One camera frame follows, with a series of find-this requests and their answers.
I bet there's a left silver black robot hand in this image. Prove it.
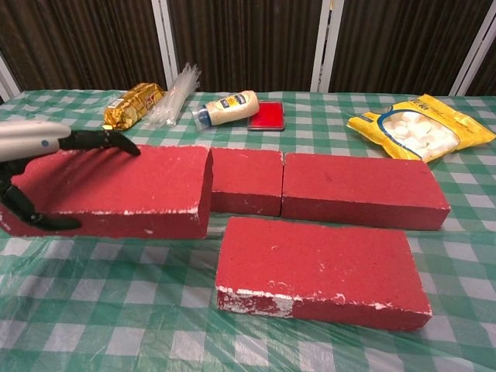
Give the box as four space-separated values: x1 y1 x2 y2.
0 119 141 233

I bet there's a red brick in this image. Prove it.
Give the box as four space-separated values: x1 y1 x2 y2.
0 144 215 239
215 215 433 332
281 152 453 233
208 147 285 217

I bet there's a gold foil snack packet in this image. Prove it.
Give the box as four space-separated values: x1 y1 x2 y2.
102 82 165 132

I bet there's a green checked tablecloth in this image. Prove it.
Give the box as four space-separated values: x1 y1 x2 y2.
0 88 496 372

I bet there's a mayonnaise squeeze bottle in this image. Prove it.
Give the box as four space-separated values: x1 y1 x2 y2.
192 90 260 128

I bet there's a red ink pad case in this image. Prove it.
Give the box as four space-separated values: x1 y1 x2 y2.
246 101 287 132

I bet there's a yellow marshmallow bag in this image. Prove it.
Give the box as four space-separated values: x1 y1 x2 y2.
346 93 496 163

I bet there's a white partition post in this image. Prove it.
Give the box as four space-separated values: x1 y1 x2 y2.
449 0 496 96
0 50 22 102
309 0 346 93
150 0 180 91

